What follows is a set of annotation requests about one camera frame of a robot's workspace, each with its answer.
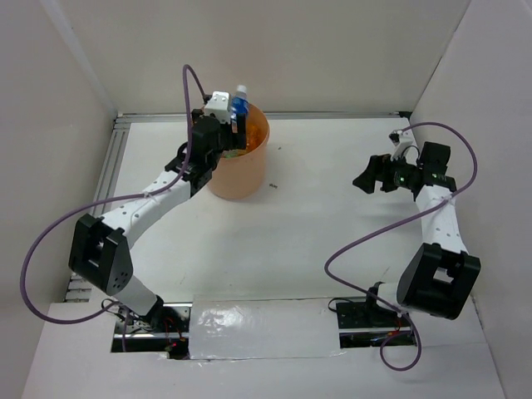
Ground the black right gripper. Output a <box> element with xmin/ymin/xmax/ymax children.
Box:
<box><xmin>352</xmin><ymin>150</ymin><xmax>421</xmax><ymax>194</ymax></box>

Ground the blue label bottle white cap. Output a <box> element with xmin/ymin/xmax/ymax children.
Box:
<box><xmin>231</xmin><ymin>85</ymin><xmax>249</xmax><ymax>133</ymax></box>

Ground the orange juice bottle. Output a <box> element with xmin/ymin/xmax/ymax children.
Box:
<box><xmin>246</xmin><ymin>123</ymin><xmax>264</xmax><ymax>152</ymax></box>

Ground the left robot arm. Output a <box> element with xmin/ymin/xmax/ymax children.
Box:
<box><xmin>68</xmin><ymin>110</ymin><xmax>247</xmax><ymax>332</ymax></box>

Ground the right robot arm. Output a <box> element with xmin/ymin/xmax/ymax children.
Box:
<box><xmin>352</xmin><ymin>142</ymin><xmax>481</xmax><ymax>320</ymax></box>

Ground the orange plastic bin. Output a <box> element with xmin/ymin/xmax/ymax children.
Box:
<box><xmin>207</xmin><ymin>104</ymin><xmax>270</xmax><ymax>200</ymax></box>

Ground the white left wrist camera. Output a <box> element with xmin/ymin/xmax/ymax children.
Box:
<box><xmin>204</xmin><ymin>91</ymin><xmax>232</xmax><ymax>125</ymax></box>

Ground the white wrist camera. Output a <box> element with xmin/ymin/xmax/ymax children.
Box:
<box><xmin>204</xmin><ymin>91</ymin><xmax>232</xmax><ymax>125</ymax></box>
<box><xmin>389</xmin><ymin>130</ymin><xmax>415</xmax><ymax>160</ymax></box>

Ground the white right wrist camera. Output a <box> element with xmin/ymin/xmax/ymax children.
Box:
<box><xmin>389</xmin><ymin>130</ymin><xmax>415</xmax><ymax>160</ymax></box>

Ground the aluminium frame rail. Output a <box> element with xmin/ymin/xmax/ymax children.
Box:
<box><xmin>65</xmin><ymin>111</ymin><xmax>412</xmax><ymax>303</ymax></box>

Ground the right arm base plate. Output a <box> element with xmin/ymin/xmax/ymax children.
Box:
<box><xmin>328</xmin><ymin>298</ymin><xmax>416</xmax><ymax>349</ymax></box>

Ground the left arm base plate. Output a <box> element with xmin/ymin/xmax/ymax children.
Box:
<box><xmin>108</xmin><ymin>303</ymin><xmax>192</xmax><ymax>360</ymax></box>

